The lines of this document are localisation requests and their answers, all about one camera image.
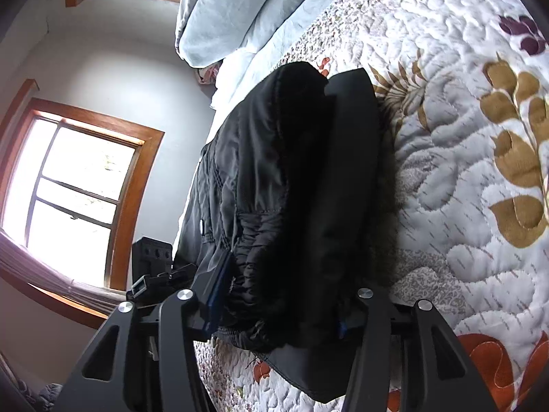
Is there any light blue pillow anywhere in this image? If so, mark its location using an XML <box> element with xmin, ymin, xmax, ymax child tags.
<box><xmin>177</xmin><ymin>0</ymin><xmax>370</xmax><ymax>68</ymax></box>

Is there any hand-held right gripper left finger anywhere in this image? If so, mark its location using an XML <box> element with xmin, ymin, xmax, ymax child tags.
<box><xmin>56</xmin><ymin>251</ymin><xmax>235</xmax><ymax>412</ymax></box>

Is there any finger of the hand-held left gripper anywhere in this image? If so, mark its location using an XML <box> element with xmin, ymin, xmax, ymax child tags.
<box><xmin>170</xmin><ymin>263</ymin><xmax>199</xmax><ymax>291</ymax></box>

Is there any beige window curtain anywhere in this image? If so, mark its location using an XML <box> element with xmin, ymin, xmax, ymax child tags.
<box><xmin>0</xmin><ymin>228</ymin><xmax>127</xmax><ymax>312</ymax></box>

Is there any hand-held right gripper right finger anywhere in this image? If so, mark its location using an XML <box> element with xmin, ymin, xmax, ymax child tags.
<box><xmin>338</xmin><ymin>288</ymin><xmax>499</xmax><ymax>412</ymax></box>

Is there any floral leaf print quilt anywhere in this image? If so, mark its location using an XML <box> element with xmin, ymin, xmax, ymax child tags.
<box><xmin>193</xmin><ymin>0</ymin><xmax>549</xmax><ymax>412</ymax></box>

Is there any grey crumpled cloth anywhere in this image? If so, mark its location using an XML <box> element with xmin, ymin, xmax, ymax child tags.
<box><xmin>0</xmin><ymin>352</ymin><xmax>66</xmax><ymax>412</ymax></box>

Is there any pink patterned cloth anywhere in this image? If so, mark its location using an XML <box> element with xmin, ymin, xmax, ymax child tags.
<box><xmin>196</xmin><ymin>64</ymin><xmax>220</xmax><ymax>85</ymax></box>

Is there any black jacket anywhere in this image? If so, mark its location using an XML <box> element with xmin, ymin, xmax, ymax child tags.
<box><xmin>174</xmin><ymin>62</ymin><xmax>397</xmax><ymax>404</ymax></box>

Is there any white bed sheet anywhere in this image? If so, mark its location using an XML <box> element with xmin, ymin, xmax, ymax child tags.
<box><xmin>209</xmin><ymin>45</ymin><xmax>284</xmax><ymax>110</ymax></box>

